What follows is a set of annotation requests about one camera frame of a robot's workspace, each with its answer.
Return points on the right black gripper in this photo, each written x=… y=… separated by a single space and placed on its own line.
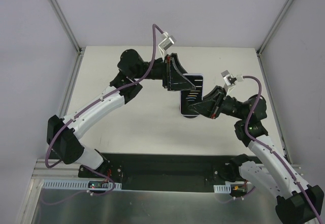
x=219 y=102

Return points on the right white cable duct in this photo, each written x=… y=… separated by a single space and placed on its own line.
x=222 y=189

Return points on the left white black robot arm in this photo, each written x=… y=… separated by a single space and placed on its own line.
x=64 y=134

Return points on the left white cable duct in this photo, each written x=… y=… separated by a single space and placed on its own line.
x=81 y=185

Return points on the white cable duct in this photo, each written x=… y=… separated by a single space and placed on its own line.
x=222 y=189
x=81 y=185

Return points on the black phone stand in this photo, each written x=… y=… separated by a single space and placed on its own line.
x=190 y=116

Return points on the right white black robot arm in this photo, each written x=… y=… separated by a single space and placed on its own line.
x=296 y=200

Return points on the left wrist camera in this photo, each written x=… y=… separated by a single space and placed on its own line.
x=167 y=42

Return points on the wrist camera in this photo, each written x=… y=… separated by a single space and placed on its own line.
x=167 y=42
x=230 y=81

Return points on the right aluminium frame post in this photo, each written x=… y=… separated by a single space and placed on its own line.
x=275 y=25

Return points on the aluminium frame post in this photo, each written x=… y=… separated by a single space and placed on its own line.
x=275 y=25
x=65 y=25

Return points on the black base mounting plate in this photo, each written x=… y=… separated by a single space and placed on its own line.
x=171 y=183

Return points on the purple smartphone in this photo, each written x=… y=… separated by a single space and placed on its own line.
x=188 y=97

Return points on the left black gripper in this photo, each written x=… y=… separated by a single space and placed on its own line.
x=166 y=72

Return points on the left aluminium frame post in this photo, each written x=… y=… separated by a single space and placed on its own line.
x=65 y=25

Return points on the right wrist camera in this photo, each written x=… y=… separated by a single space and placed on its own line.
x=230 y=81

